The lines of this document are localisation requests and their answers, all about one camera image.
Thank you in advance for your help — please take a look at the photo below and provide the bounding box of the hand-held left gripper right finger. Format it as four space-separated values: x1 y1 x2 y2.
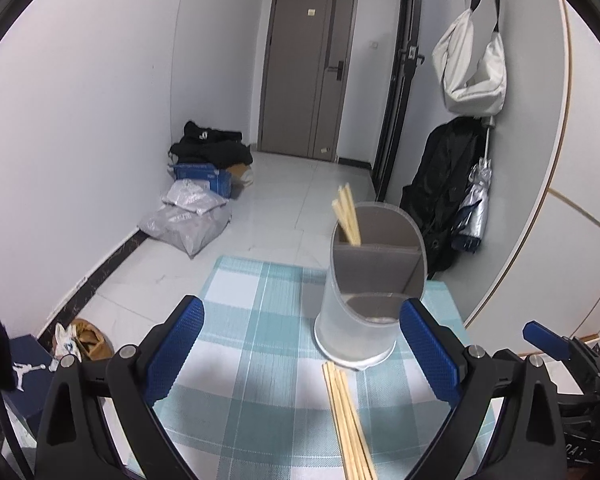
399 297 568 480

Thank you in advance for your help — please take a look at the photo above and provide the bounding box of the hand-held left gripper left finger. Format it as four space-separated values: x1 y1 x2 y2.
34 295 206 480

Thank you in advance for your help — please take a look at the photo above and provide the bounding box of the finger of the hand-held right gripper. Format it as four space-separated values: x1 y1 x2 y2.
522 321 600 364

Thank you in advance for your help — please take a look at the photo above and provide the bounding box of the white utensil holder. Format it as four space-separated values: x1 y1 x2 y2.
314 201 427 372

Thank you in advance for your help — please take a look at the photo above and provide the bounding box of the slim wooden chopstick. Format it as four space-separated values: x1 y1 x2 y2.
327 362 365 480
333 369 372 480
332 200 356 247
337 187 360 247
339 373 380 480
344 183 363 247
322 362 357 480

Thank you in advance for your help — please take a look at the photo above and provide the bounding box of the white shoulder bag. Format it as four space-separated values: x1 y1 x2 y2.
431 0 508 117

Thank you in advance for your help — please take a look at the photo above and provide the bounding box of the brown paper bag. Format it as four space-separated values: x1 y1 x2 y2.
72 318 115 361

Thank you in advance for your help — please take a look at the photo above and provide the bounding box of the blue plaid placemat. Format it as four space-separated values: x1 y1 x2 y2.
130 255 498 480

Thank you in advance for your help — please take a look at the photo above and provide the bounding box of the white crumpled bag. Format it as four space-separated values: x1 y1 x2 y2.
54 323 83 361

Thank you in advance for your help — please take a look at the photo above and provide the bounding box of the grey plastic parcel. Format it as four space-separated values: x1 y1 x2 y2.
137 205 232 260

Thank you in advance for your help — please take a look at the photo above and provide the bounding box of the silver folding umbrella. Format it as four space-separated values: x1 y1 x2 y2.
450 115 496 253

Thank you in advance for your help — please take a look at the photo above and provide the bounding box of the dark blue shoe box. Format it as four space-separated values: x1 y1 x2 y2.
0 334 56 421

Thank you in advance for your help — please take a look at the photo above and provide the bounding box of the white plastic parcel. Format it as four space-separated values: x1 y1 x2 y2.
161 178 228 216

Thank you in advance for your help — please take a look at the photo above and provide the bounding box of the black backpack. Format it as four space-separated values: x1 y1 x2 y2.
399 117 488 281

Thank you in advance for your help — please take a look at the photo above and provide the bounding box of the blue cardboard box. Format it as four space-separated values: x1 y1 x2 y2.
172 162 233 198

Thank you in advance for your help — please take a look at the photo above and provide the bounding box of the brown cardboard box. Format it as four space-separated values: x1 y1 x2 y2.
227 160 255 188

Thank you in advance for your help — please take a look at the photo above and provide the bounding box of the pile of black clothes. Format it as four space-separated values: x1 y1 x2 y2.
169 121 253 166

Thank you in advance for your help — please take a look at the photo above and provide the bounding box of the white wardrobe with gold trim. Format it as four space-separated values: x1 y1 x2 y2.
462 0 600 356

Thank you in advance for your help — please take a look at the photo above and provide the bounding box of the black framed door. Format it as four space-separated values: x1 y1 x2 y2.
371 0 426 206

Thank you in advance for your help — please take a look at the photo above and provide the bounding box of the grey entrance door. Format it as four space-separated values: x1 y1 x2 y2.
257 0 357 161

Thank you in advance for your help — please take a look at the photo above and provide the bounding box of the black cable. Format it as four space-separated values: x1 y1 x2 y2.
0 380 36 480

